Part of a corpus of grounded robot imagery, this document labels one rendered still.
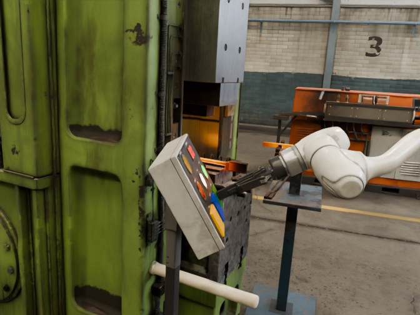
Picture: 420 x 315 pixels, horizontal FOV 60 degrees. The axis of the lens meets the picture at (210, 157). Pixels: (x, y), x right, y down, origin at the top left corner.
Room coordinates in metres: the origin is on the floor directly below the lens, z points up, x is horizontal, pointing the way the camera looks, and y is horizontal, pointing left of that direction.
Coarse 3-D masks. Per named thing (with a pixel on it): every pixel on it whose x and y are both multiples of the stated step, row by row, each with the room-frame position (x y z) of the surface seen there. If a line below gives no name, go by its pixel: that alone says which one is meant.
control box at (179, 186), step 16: (176, 144) 1.07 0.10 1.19; (192, 144) 1.21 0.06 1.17; (160, 160) 0.92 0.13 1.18; (176, 160) 0.88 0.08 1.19; (192, 160) 1.06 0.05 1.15; (160, 176) 0.88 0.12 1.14; (176, 176) 0.88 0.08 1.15; (192, 176) 0.95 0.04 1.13; (208, 176) 1.19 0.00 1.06; (176, 192) 0.88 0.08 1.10; (192, 192) 0.88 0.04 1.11; (208, 192) 1.04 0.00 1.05; (176, 208) 0.88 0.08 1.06; (192, 208) 0.88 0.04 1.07; (208, 208) 0.93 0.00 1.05; (192, 224) 0.88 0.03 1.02; (208, 224) 0.88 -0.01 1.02; (192, 240) 0.88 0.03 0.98; (208, 240) 0.88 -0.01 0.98
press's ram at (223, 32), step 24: (192, 0) 1.51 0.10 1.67; (216, 0) 1.47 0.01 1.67; (240, 0) 1.63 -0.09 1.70; (192, 24) 1.51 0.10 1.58; (216, 24) 1.46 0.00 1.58; (240, 24) 1.65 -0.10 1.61; (192, 48) 1.51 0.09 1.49; (216, 48) 1.46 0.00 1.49; (240, 48) 1.67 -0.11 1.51; (192, 72) 1.50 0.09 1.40; (216, 72) 1.46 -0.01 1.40; (240, 72) 1.69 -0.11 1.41
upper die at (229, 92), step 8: (184, 88) 1.58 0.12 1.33; (192, 88) 1.56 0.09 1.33; (200, 88) 1.54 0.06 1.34; (208, 88) 1.53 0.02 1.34; (216, 88) 1.51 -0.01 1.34; (224, 88) 1.54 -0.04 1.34; (232, 88) 1.62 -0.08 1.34; (184, 96) 1.58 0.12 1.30; (192, 96) 1.56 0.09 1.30; (200, 96) 1.54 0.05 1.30; (208, 96) 1.53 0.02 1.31; (216, 96) 1.51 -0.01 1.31; (224, 96) 1.55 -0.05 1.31; (232, 96) 1.63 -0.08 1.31; (200, 104) 1.54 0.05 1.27; (208, 104) 1.53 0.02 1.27; (216, 104) 1.51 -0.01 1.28; (224, 104) 1.55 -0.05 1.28; (232, 104) 1.63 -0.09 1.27
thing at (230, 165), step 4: (204, 160) 1.65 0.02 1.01; (208, 160) 1.64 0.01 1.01; (212, 160) 1.65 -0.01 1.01; (216, 160) 1.65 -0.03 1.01; (224, 164) 1.60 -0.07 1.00; (228, 164) 1.59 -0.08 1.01; (232, 164) 1.60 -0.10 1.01; (236, 164) 1.59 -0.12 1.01; (240, 164) 1.58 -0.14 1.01; (244, 164) 1.56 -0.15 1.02; (228, 168) 1.59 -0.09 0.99; (232, 168) 1.60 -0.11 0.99; (236, 168) 1.59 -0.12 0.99; (240, 168) 1.58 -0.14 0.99; (244, 168) 1.57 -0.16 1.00; (240, 172) 1.57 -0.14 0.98; (244, 172) 1.57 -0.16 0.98
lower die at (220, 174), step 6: (204, 162) 1.64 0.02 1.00; (210, 162) 1.63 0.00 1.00; (210, 168) 1.57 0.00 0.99; (216, 168) 1.57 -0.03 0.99; (222, 168) 1.58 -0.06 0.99; (210, 174) 1.51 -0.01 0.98; (216, 174) 1.52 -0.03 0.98; (222, 174) 1.58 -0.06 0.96; (228, 174) 1.64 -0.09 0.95; (216, 180) 1.52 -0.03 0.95; (222, 180) 1.58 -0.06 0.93; (228, 180) 1.64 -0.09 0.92
